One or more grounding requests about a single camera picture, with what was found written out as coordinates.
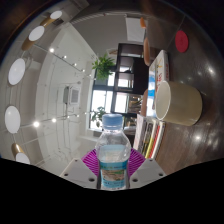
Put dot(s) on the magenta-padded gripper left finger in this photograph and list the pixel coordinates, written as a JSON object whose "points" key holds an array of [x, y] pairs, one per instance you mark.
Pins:
{"points": [[77, 173]]}

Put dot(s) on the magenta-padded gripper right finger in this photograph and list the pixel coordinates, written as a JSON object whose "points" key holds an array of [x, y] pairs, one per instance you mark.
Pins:
{"points": [[148, 172]]}

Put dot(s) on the clear blue-capped water bottle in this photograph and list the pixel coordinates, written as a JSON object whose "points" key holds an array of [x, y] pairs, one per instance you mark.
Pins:
{"points": [[112, 160]]}

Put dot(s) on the red-edged white book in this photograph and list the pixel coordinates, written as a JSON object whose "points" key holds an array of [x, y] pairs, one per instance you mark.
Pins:
{"points": [[158, 140]]}

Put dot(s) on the yellow-spined book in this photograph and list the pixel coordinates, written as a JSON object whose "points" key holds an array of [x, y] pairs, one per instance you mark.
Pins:
{"points": [[151, 138]]}

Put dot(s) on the potted green plant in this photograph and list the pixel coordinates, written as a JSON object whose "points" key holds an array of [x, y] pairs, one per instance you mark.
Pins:
{"points": [[103, 65], [97, 115]]}

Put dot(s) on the ceiling spot lights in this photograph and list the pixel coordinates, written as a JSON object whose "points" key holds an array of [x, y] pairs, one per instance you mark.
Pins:
{"points": [[36, 124]]}

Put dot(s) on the blue-covered book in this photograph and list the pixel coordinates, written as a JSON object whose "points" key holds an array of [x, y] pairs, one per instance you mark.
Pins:
{"points": [[151, 96]]}

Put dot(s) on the ceiling air conditioner unit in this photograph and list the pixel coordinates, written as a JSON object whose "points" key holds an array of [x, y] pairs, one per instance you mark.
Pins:
{"points": [[74, 95]]}

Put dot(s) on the cream ceramic cup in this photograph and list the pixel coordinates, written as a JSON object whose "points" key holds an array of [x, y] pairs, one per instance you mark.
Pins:
{"points": [[185, 103]]}

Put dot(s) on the low dark shelf unit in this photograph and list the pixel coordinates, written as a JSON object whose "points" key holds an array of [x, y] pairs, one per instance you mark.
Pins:
{"points": [[131, 80]]}

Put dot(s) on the round white ceiling panels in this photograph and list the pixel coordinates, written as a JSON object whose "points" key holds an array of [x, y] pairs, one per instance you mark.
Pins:
{"points": [[16, 71]]}

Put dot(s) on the flat round red coaster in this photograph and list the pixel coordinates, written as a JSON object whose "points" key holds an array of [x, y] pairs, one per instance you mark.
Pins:
{"points": [[181, 41]]}

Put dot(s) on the large glass window wall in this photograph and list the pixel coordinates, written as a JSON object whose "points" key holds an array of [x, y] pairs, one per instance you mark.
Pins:
{"points": [[100, 96]]}

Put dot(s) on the white wall radiator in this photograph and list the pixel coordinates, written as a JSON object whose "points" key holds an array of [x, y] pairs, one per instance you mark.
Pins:
{"points": [[135, 30]]}

